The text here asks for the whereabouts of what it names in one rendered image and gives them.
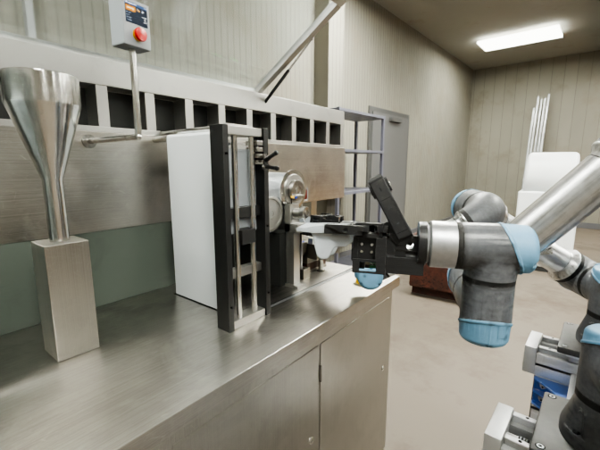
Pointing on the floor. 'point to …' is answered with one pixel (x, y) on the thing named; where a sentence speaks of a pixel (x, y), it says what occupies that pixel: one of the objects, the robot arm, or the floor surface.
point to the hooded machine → (563, 164)
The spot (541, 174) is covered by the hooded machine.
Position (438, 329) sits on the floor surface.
